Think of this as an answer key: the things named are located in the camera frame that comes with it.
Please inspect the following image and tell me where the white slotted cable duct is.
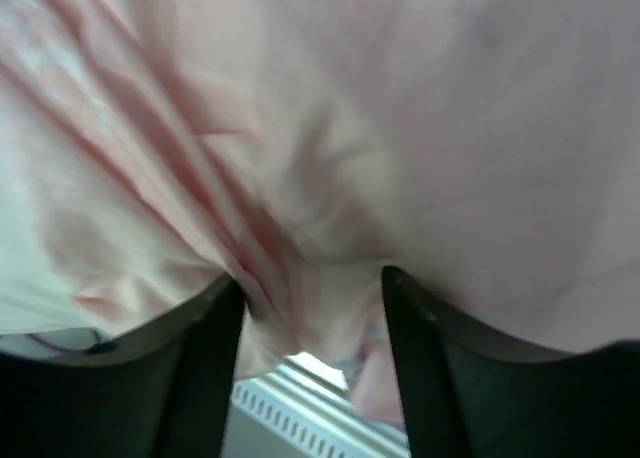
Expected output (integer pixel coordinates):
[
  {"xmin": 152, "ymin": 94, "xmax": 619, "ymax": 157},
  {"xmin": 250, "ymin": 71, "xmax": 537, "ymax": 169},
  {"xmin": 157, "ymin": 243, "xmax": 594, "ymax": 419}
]
[{"xmin": 231, "ymin": 380, "xmax": 411, "ymax": 457}]

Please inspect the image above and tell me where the purple Elsa pillowcase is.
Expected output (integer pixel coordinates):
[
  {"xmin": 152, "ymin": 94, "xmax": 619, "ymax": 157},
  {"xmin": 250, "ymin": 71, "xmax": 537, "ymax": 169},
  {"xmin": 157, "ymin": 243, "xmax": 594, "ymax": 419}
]
[{"xmin": 1, "ymin": 0, "xmax": 639, "ymax": 422}]

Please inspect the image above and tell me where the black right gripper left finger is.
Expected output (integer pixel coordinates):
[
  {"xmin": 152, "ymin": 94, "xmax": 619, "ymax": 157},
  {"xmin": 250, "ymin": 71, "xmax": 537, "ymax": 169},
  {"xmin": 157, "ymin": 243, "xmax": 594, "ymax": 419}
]
[{"xmin": 1, "ymin": 276, "xmax": 245, "ymax": 457}]

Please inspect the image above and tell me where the aluminium front rail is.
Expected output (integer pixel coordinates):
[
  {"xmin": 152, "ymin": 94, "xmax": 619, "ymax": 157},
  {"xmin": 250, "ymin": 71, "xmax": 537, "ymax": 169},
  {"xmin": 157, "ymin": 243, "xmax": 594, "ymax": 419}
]
[{"xmin": 273, "ymin": 352, "xmax": 348, "ymax": 393}]

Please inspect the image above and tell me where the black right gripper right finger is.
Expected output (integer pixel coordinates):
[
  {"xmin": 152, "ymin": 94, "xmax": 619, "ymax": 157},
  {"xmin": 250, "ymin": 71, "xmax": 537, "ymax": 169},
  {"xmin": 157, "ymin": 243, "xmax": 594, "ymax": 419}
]
[{"xmin": 381, "ymin": 266, "xmax": 639, "ymax": 457}]

